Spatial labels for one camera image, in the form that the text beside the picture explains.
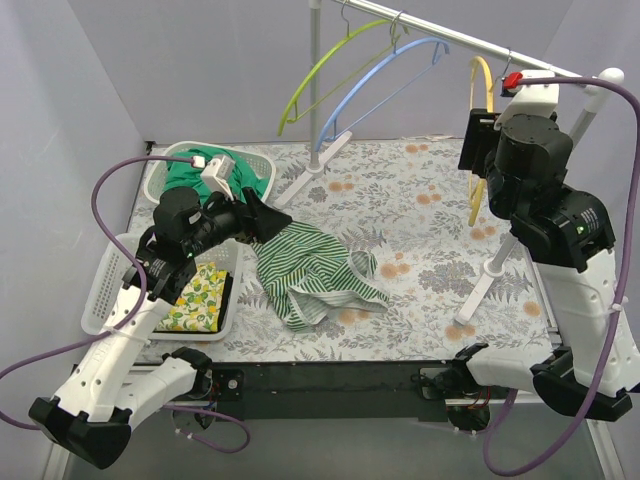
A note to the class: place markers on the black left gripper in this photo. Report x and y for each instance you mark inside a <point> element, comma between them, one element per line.
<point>248,220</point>

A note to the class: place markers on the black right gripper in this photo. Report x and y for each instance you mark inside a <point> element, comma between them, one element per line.
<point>476,142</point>

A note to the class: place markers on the green white striped tank top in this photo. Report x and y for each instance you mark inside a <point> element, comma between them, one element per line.
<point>307,274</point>

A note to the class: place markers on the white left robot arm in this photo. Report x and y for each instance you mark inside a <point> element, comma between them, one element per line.
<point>94,413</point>

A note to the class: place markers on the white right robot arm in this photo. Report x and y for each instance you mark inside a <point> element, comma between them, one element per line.
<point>569,237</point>

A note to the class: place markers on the blue plastic hanger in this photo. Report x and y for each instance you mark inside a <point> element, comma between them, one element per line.
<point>331,130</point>

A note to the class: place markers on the green plastic hanger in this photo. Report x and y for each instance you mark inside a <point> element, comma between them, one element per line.
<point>307,98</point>

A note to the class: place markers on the black folded cloth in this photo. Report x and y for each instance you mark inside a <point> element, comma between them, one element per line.
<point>227,305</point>

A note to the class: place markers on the green cloth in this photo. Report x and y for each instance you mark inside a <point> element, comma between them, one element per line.
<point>181,174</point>

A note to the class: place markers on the white metal clothes rack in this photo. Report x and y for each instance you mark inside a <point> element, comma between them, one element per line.
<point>493,268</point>

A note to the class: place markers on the lemon print folded cloth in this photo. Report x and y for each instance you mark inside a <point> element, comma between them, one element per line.
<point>202,304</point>

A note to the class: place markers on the pale green oval basket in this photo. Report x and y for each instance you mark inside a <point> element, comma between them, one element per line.
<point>155,180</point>

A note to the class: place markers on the white plastic laundry basket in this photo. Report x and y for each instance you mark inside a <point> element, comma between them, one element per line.
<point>108,280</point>

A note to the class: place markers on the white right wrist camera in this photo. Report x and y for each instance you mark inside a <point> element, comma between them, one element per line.
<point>538,100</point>

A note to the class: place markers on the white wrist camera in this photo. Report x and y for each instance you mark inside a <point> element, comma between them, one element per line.
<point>214,174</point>
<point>538,100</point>

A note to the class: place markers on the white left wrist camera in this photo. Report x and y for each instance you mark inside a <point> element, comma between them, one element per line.
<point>214,174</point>

